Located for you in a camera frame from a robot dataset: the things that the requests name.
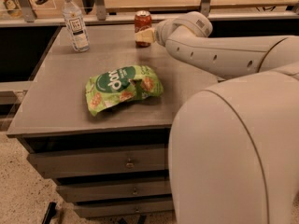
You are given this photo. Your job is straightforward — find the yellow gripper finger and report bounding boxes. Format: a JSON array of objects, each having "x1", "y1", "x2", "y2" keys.
[{"x1": 135, "y1": 28, "x2": 156, "y2": 43}]

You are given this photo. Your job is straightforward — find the red coke can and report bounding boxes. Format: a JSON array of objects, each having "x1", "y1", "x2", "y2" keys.
[{"x1": 135, "y1": 10, "x2": 151, "y2": 48}]

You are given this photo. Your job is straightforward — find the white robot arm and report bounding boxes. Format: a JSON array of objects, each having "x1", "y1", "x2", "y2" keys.
[{"x1": 135, "y1": 12, "x2": 299, "y2": 224}]

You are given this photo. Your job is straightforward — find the green chip bag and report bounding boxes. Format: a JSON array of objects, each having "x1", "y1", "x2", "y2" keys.
[{"x1": 85, "y1": 65, "x2": 164, "y2": 116}]

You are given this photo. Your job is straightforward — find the clear plastic water bottle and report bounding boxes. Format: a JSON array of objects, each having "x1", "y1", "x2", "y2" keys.
[{"x1": 63, "y1": 0, "x2": 90, "y2": 52}]

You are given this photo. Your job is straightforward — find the grey drawer cabinet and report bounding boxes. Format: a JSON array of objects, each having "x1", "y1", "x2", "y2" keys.
[{"x1": 7, "y1": 25, "x2": 217, "y2": 218}]

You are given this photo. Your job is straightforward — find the top grey drawer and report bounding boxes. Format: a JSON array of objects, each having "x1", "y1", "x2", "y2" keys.
[{"x1": 28, "y1": 144, "x2": 167, "y2": 179}]

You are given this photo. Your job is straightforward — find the grey drawer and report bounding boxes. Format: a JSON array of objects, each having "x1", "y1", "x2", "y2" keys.
[
  {"x1": 28, "y1": 144, "x2": 167, "y2": 179},
  {"x1": 74, "y1": 197, "x2": 174, "y2": 218},
  {"x1": 57, "y1": 177, "x2": 171, "y2": 203}
]

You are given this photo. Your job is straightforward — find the middle grey drawer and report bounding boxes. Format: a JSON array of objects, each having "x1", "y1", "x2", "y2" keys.
[{"x1": 57, "y1": 177, "x2": 171, "y2": 203}]

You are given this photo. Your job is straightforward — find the bottom grey drawer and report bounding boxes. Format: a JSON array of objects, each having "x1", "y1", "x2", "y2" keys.
[{"x1": 74, "y1": 197, "x2": 174, "y2": 218}]

